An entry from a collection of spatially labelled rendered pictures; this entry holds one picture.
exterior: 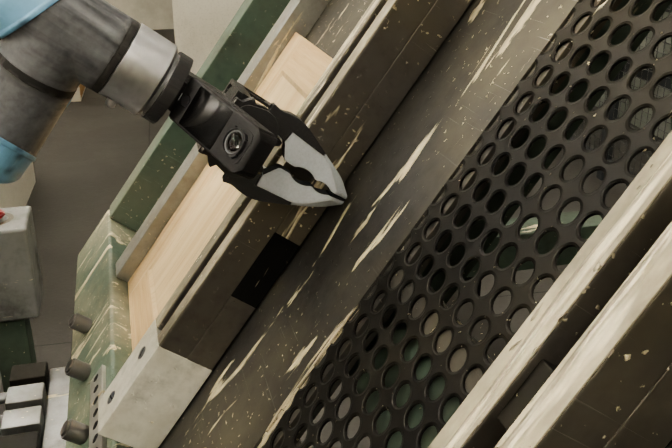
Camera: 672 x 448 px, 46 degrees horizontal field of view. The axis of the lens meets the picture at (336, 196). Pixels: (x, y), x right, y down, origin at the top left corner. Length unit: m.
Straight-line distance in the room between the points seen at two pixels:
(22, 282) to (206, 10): 3.58
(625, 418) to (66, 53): 0.52
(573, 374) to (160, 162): 1.20
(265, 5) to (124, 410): 0.81
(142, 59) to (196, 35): 4.25
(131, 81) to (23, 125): 0.10
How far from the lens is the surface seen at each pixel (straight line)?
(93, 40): 0.72
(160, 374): 0.91
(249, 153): 0.67
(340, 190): 0.79
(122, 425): 0.94
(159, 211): 1.29
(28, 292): 1.55
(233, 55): 1.48
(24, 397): 1.33
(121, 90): 0.73
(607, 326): 0.40
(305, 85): 1.06
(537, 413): 0.41
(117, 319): 1.21
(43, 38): 0.72
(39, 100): 0.74
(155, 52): 0.73
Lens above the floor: 1.49
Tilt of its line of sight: 21 degrees down
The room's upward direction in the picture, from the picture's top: straight up
